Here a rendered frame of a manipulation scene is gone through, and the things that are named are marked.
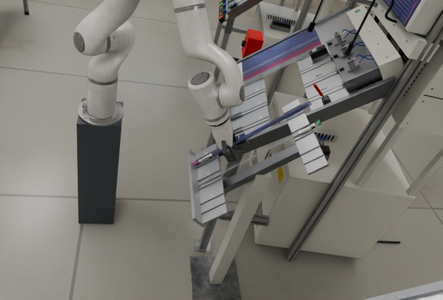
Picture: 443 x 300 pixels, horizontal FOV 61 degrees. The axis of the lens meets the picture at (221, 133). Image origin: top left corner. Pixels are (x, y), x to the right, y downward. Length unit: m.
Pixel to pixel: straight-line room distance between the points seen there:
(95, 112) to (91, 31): 0.38
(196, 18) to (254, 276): 1.46
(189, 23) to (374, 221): 1.47
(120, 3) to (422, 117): 1.22
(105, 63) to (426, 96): 1.24
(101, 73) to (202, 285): 1.14
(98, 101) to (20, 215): 0.88
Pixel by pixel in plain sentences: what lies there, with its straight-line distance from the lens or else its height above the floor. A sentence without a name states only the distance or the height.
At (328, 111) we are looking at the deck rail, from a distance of 1.54.
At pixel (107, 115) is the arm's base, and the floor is 0.73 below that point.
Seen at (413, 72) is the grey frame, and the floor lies 1.26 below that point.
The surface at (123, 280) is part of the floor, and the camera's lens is 2.00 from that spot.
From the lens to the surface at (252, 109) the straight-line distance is 1.74.
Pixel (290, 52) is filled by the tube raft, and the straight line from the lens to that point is 1.96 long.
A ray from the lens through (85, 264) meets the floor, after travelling 2.04.
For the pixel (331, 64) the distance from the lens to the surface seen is 1.75.
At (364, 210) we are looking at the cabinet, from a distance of 2.05.
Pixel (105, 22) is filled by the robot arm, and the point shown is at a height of 1.17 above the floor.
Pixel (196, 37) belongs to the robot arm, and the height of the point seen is 1.30.
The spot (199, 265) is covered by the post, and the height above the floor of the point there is 0.01.
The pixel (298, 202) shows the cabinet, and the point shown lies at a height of 0.46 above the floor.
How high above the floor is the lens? 1.78
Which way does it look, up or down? 39 degrees down
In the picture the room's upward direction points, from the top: 17 degrees clockwise
